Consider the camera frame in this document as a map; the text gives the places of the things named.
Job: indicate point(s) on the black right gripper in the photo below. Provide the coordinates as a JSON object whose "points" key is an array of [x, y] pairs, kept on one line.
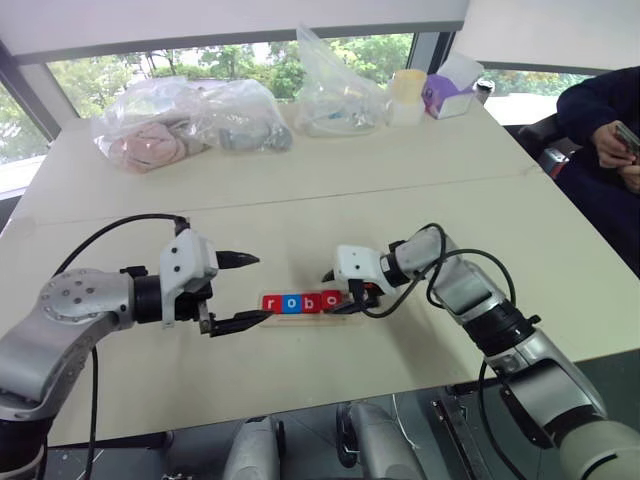
{"points": [[367, 296]]}

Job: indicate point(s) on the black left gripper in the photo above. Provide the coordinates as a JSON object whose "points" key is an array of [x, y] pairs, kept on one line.
{"points": [[192, 305]]}

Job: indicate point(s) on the red letter tile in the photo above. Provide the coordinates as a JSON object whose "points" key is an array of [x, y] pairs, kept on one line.
{"points": [[316, 299]]}

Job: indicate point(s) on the smartphone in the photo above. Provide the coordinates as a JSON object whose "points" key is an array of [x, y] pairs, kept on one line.
{"points": [[629, 140]]}

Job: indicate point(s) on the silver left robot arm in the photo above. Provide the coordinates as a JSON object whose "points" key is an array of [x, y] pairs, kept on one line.
{"points": [[60, 310]]}

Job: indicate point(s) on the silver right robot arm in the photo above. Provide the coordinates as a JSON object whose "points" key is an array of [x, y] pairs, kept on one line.
{"points": [[465, 285]]}

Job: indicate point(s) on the blue tile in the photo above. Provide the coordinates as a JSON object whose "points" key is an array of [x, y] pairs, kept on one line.
{"points": [[285, 299]]}

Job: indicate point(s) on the person's right hand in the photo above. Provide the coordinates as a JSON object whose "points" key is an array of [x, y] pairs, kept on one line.
{"points": [[607, 147]]}

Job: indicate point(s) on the person's left hand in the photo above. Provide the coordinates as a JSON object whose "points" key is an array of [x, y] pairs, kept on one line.
{"points": [[633, 179]]}

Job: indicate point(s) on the plastic bag with grey items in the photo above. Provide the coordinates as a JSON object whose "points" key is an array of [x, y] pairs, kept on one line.
{"points": [[245, 135]]}

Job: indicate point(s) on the grey rounded shape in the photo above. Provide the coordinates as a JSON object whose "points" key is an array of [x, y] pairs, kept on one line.
{"points": [[375, 442], [250, 450]]}

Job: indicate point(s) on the plastic bag with pink cloth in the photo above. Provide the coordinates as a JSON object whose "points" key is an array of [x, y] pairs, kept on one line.
{"points": [[145, 145]]}

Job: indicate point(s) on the tall clear plastic bag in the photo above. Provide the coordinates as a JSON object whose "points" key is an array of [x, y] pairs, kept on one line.
{"points": [[330, 100]]}

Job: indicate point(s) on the pale yellow plastic container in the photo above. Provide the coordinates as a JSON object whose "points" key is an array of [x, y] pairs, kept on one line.
{"points": [[407, 100]]}

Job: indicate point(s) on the purple and white tissue box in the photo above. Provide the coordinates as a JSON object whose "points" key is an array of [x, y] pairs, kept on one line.
{"points": [[440, 95]]}

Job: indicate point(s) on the dark cup with lid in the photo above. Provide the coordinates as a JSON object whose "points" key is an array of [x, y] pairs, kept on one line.
{"points": [[484, 91]]}

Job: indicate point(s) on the black chair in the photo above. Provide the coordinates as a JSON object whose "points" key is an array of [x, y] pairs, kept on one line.
{"points": [[540, 137]]}

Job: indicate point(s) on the grey window mullion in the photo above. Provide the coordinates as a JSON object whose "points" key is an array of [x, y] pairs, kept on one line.
{"points": [[432, 52]]}

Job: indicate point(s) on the person's dark sleeved right arm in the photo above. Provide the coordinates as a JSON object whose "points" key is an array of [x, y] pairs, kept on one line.
{"points": [[590, 100]]}

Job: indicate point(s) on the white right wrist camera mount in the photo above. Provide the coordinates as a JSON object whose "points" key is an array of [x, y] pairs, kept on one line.
{"points": [[357, 262]]}

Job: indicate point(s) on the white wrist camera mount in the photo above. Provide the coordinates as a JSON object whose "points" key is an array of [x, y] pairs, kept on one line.
{"points": [[185, 260], [357, 262]]}

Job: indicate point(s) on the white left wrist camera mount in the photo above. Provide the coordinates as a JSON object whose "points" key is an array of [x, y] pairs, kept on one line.
{"points": [[185, 260]]}

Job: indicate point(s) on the black metal frame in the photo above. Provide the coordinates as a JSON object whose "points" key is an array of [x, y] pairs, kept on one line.
{"points": [[460, 430]]}

